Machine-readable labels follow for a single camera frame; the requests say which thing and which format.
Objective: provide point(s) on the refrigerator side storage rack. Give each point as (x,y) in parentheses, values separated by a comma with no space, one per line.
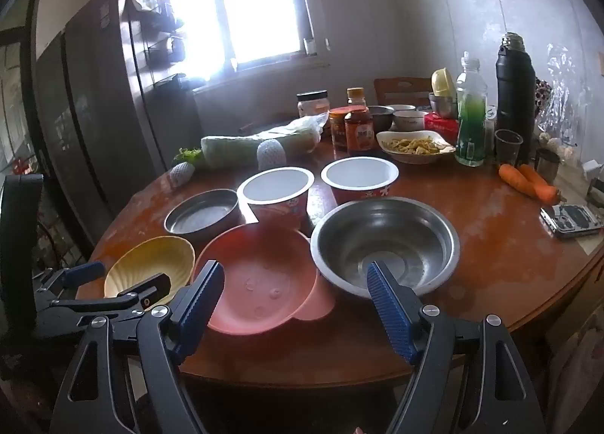
(160,37)

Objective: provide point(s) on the silver flat device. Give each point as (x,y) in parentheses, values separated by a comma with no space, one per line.
(571,221)

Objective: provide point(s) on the yellow plastic cup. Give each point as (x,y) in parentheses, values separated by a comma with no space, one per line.
(443,82)

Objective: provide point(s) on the white paper noodle cup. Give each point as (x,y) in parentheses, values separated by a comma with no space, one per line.
(358,174)
(276,188)

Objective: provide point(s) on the red tissue box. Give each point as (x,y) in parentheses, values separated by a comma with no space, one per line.
(441,126)

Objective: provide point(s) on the clear plastic cup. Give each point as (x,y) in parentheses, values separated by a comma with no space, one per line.
(507,146)

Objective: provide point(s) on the floral patterned pouch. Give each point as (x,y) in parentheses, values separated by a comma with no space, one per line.
(543,93)

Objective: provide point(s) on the clear plastic bag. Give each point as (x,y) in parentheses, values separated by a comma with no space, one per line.
(561,84)

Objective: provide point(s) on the black thermos flask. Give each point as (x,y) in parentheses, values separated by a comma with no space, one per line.
(514,84)

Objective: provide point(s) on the plastic bottle with green liquid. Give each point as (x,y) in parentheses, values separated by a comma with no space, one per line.
(469,122)

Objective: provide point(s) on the green lettuce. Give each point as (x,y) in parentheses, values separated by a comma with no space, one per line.
(188,155)

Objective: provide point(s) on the amber bottle with yellow cap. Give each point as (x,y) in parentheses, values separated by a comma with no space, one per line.
(356,96)

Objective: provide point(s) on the white ceramic bowl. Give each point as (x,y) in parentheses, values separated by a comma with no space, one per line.
(409,121)

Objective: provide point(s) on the white jar with black lid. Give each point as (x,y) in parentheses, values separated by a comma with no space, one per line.
(312,106)

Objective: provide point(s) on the yellow stir-fried food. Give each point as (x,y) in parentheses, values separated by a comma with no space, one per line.
(413,145)

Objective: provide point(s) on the small steel bowl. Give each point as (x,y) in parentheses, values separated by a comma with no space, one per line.
(203,214)

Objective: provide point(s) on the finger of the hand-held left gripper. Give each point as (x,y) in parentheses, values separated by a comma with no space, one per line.
(146,290)
(82,272)

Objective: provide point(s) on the small container on windowsill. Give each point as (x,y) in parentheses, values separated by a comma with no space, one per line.
(309,46)

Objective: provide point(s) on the carrot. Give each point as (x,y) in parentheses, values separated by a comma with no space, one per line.
(542,186)
(516,177)

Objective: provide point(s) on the wrapped napa cabbage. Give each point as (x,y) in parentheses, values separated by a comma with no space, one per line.
(231,148)

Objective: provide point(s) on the dark sauce bottle orange label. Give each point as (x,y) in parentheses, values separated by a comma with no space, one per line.
(359,132)

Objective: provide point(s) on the small steel cup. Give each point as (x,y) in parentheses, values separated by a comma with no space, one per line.
(547,166)

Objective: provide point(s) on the window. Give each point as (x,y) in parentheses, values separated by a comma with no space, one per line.
(245,4)

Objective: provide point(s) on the fruit in white foam net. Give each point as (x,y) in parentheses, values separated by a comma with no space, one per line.
(271,154)
(181,174)

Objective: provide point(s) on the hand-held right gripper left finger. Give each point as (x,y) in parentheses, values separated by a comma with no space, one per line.
(200,306)

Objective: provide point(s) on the patterned ceramic bowl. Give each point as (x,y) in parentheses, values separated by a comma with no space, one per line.
(401,108)

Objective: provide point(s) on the grey refrigerator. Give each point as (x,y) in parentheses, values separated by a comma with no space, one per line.
(94,108)

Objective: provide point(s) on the yellow ribbed bowl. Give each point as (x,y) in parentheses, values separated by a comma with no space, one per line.
(151,259)

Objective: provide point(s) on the large steel bowl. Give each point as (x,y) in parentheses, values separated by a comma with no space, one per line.
(358,235)

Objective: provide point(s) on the sauce jar with red lid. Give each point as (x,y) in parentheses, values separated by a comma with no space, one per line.
(337,129)

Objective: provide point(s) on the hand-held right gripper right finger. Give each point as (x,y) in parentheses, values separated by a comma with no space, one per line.
(389,311)

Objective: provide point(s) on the steel bowl holding yellow cup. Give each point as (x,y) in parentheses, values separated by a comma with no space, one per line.
(443,106)

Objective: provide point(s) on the white plate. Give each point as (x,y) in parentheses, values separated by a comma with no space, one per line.
(415,158)

